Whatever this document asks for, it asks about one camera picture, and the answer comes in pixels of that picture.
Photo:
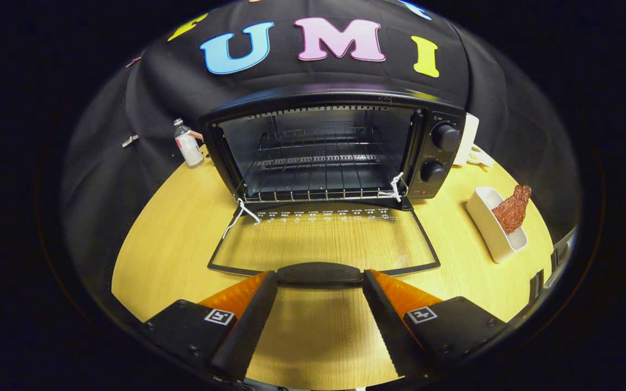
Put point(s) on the white pop-up toaster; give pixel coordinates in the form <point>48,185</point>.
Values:
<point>468,136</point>

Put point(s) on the pink striped straw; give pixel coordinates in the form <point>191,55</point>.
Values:
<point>196,133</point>

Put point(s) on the pink clip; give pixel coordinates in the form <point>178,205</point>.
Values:
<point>132,61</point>

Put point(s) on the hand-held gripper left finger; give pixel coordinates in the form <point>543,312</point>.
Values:
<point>248,331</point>

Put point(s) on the reddish brown fried meat piece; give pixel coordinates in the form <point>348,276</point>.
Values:
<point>511,212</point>

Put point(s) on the white rectangular dish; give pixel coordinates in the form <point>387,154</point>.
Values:
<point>489,228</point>

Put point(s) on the white clip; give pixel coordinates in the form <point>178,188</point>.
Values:
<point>130,140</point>

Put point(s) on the black toaster oven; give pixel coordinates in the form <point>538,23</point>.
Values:
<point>440,157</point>

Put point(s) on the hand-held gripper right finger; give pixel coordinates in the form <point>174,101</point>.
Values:
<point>392,331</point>

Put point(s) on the clear plastic bottle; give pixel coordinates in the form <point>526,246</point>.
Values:
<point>189,146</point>

